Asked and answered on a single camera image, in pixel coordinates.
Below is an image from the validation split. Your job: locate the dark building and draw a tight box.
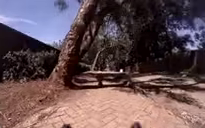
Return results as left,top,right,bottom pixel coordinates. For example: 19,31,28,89
0,17,60,84

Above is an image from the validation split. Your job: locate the red brick path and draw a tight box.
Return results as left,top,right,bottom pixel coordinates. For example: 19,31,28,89
14,73,205,128

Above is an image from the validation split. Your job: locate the green bush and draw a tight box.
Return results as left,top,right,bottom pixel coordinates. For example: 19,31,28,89
2,48,60,83

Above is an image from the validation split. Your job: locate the robot's own part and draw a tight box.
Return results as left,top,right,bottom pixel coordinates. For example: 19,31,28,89
130,121,143,128
61,123,73,128

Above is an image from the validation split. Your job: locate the thin leaning tree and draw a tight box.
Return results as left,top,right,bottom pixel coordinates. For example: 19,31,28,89
89,46,108,72

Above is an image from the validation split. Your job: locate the wooden bench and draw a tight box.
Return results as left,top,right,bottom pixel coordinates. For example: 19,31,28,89
71,70,135,89

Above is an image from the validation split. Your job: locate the large leaning tree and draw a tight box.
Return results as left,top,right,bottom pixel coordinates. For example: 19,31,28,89
48,0,205,87

